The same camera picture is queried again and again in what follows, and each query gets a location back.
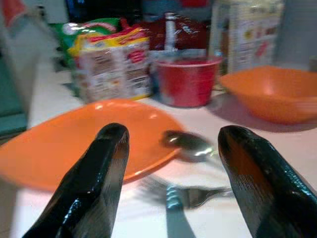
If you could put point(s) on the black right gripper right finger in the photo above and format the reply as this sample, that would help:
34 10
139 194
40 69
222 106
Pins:
262 178

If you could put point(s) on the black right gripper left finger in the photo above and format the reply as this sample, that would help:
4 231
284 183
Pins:
99 173

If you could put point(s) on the orange plate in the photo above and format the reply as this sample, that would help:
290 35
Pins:
74 138

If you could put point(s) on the silver metal fork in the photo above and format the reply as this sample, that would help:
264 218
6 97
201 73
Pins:
190 193

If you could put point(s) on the silver metal spoon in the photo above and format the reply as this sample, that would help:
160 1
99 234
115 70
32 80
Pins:
190 146

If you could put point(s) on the orange square bowl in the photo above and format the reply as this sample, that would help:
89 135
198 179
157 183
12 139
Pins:
275 91

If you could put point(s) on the silver table knife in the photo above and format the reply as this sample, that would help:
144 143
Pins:
177 215

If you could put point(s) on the yellow red snack package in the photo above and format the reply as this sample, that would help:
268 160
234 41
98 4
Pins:
114 67

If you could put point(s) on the red plastic cup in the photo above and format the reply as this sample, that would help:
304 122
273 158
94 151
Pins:
188 81

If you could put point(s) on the green snack bag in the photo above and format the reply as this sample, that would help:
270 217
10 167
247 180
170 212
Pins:
81 34

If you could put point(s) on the white printed carton box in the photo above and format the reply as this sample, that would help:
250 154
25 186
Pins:
247 34

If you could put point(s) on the clear bottle with white cap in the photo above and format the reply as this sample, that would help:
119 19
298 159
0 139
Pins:
170 32

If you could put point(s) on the dark red snack bag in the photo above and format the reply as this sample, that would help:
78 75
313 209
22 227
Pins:
183 32

